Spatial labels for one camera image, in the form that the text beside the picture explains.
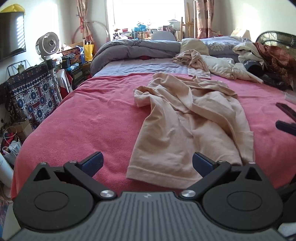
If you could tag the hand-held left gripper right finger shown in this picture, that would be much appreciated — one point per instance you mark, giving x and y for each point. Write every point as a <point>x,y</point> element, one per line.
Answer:
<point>204,165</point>

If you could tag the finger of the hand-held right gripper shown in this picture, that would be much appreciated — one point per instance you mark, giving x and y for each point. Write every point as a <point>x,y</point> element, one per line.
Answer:
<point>286,128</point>

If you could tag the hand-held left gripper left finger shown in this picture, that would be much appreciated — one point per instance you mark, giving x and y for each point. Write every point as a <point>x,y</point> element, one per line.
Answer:
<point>92,162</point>

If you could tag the beige t-shirt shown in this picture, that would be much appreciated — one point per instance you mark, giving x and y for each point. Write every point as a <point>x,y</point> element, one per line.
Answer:
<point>185,129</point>

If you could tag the dark phone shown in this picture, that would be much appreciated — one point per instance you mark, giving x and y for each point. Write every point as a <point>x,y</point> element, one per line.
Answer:
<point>288,111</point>

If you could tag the pink blanket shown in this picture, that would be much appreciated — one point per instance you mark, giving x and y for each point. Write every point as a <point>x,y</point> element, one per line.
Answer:
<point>81,120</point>

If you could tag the black cloth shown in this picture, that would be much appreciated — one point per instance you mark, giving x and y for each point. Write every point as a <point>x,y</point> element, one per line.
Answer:
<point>277,81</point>

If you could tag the white plastic tube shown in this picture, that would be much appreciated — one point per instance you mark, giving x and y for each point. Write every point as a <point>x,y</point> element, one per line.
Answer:
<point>254,78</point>

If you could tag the red plaid cloth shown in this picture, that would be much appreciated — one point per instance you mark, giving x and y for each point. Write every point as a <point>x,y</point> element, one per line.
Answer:
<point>275,60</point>

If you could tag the dark blue garment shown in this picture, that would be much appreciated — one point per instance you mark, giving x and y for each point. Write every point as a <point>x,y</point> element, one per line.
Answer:
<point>253,67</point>

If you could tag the cardboard box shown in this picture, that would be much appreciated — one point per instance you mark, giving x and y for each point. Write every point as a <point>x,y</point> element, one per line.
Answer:
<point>22,131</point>

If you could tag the blue red patterned cloth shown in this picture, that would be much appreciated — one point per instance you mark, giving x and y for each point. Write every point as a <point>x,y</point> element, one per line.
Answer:
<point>34,97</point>

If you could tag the white roll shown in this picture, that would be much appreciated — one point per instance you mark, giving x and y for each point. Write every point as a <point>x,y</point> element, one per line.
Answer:
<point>5,171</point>

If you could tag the white cloth pile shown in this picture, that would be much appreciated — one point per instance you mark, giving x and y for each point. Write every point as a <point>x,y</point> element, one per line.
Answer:
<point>245,51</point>

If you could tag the black fan guard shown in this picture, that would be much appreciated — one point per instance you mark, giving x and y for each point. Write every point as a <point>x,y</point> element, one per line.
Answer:
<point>275,37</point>

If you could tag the crumpled beige garment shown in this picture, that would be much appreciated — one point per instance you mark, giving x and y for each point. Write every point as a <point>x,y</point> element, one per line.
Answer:
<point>196,62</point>

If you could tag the colourful printed box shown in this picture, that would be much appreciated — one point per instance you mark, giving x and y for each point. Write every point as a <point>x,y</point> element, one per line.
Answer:
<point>74,56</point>

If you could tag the yellow bag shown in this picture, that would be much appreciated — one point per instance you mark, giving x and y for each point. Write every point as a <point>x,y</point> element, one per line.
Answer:
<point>89,52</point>

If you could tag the grey patterned duvet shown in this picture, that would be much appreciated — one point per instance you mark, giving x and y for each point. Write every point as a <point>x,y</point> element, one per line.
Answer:
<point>129,49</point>

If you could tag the beige pillow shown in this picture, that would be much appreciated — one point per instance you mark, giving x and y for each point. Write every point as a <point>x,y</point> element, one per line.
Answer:
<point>192,45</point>

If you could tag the white standing fan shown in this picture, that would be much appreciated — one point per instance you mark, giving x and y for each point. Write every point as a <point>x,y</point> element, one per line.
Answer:
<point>47,42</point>

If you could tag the hula hoop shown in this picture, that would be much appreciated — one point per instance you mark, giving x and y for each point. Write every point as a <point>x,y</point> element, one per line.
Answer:
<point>75,30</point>

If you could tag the white chair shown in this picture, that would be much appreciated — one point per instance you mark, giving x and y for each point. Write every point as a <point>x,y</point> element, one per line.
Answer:
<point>163,36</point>

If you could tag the floral curtain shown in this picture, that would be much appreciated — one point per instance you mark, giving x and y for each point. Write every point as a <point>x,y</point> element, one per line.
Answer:
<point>84,20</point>
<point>203,18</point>

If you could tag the wooden easel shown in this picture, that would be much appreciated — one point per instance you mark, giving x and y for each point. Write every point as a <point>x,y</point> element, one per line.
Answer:
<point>187,27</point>

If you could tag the row of windowsill clutter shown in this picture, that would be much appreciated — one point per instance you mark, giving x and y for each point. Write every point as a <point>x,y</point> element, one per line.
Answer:
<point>141,31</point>

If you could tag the black television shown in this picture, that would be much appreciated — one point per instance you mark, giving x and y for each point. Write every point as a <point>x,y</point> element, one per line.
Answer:
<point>11,34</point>

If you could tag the window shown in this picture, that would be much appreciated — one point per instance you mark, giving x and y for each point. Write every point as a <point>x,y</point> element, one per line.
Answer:
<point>148,11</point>

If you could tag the yellow cloth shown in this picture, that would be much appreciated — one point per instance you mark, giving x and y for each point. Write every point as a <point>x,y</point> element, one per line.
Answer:
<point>12,8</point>

